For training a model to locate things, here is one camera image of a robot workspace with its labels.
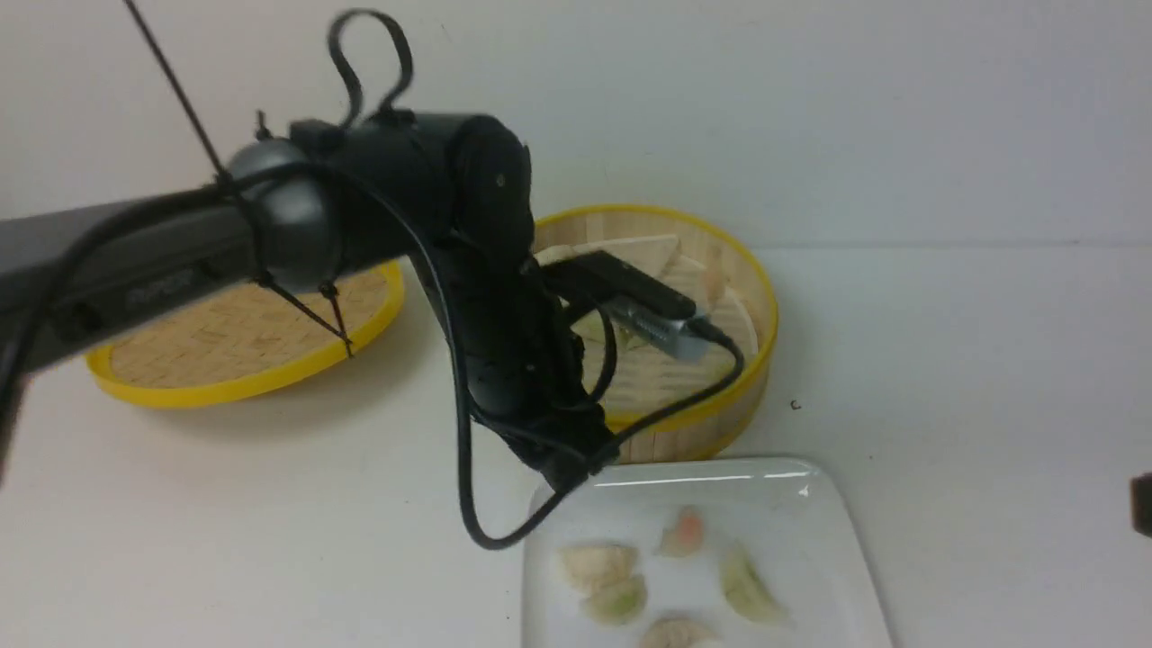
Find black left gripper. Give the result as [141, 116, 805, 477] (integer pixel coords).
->
[435, 239, 613, 490]

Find pale dumpling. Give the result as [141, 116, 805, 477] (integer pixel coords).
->
[558, 543, 639, 594]

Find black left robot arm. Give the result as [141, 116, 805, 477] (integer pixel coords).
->
[3, 110, 617, 489]

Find pink dumpling on plate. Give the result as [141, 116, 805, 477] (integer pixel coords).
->
[655, 506, 707, 559]

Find green dumpling plate left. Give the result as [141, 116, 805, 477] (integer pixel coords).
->
[579, 574, 649, 627]

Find green dumpling plate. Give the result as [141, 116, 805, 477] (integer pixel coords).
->
[579, 574, 649, 627]
[719, 543, 788, 625]

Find white square plate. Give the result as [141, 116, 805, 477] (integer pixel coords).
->
[521, 458, 893, 647]

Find green dumpling plate right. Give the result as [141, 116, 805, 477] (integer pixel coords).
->
[719, 543, 788, 625]

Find pale dumpling plate bottom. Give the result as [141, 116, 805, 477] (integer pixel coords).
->
[638, 616, 723, 648]

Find white steamer liner paper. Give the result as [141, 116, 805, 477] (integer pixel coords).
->
[535, 234, 760, 414]

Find yellow rimmed bamboo steamer basket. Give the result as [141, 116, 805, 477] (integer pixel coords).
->
[535, 204, 779, 464]

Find yellow rimmed bamboo steamer lid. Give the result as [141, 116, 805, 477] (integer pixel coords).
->
[85, 262, 406, 410]

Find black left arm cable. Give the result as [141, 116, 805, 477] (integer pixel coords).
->
[0, 9, 746, 552]

